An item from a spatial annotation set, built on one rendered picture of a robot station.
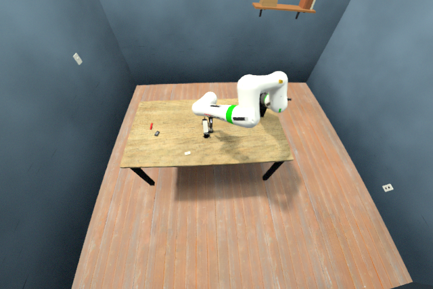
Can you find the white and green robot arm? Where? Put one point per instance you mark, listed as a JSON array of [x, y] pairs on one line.
[[249, 88]]

